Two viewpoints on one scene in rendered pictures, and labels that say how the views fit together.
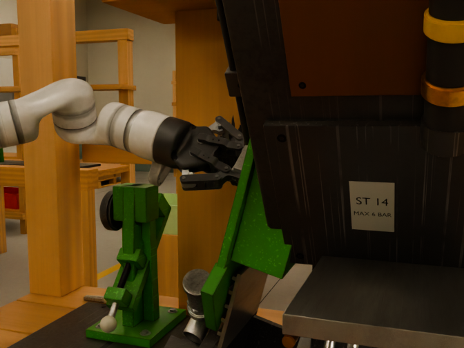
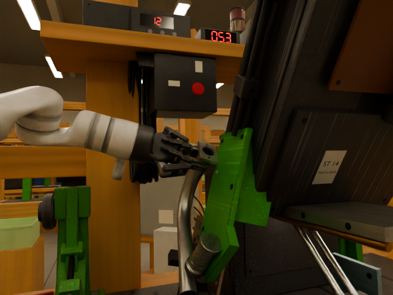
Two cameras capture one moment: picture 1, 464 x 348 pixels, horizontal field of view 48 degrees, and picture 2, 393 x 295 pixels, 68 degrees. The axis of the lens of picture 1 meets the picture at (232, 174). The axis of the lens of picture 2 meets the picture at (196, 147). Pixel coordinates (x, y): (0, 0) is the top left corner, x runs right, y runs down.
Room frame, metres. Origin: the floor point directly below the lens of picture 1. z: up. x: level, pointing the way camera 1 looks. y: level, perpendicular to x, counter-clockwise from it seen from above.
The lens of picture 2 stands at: (0.29, 0.35, 1.21)
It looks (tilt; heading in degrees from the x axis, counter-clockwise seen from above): 4 degrees up; 322
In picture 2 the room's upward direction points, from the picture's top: 1 degrees counter-clockwise
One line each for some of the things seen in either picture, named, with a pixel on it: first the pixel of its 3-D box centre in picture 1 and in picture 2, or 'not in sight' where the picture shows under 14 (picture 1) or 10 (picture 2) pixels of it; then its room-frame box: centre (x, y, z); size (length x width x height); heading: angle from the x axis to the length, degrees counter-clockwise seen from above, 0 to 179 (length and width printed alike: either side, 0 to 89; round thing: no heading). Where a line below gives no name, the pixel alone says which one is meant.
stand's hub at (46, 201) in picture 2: (112, 210); (47, 211); (0.97, 0.22, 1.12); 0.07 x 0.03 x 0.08; 161
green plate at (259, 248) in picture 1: (270, 213); (239, 185); (0.67, -0.05, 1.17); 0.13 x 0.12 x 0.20; 71
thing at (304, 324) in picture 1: (391, 275); (321, 211); (0.59, -0.18, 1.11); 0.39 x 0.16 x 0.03; 161
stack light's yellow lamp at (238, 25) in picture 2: not in sight; (237, 28); (0.95, -0.35, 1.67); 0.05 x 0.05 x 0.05
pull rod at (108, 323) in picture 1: (112, 312); not in sight; (0.87, 0.21, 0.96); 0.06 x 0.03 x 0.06; 161
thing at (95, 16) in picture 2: not in sight; (113, 22); (1.01, 0.06, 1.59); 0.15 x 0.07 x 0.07; 71
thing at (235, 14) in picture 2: not in sight; (237, 16); (0.95, -0.35, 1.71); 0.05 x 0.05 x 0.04
